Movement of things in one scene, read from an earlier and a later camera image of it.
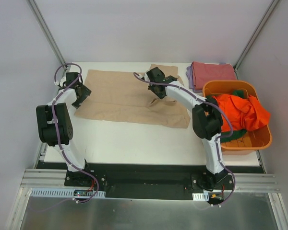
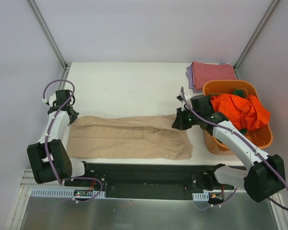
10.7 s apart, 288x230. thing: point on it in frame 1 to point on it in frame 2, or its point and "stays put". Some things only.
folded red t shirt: x=203 y=72 stays put
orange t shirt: x=246 y=113 stays put
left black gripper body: x=82 y=93 to x=72 y=114
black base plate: x=150 y=180 stays put
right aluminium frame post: x=254 y=36 stays put
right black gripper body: x=158 y=90 to x=181 y=119
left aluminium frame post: x=54 y=42 stays put
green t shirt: x=236 y=134 stays put
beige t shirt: x=123 y=95 to x=152 y=138
